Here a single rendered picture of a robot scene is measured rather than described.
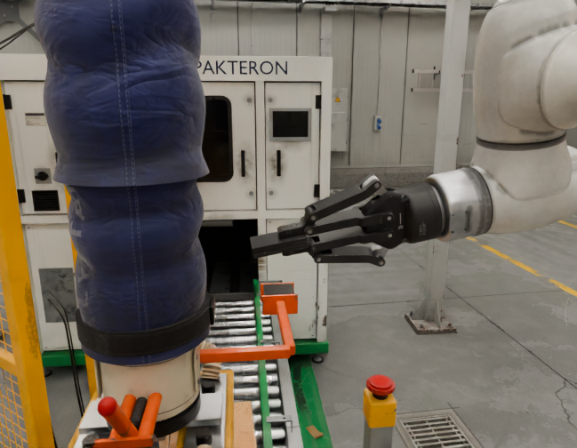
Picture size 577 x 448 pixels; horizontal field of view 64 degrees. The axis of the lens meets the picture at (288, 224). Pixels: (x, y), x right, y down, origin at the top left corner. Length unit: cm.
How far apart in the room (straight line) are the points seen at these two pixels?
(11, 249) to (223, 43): 817
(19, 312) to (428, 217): 110
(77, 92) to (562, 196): 63
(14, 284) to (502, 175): 116
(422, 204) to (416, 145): 958
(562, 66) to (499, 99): 7
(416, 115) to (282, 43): 307
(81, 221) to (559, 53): 65
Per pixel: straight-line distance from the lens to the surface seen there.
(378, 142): 984
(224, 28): 931
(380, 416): 126
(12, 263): 137
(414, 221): 59
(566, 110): 58
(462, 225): 61
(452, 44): 355
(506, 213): 63
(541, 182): 63
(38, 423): 157
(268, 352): 94
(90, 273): 78
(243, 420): 126
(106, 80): 69
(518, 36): 59
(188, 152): 73
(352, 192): 58
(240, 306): 286
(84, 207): 75
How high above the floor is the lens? 171
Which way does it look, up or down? 15 degrees down
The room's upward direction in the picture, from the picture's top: straight up
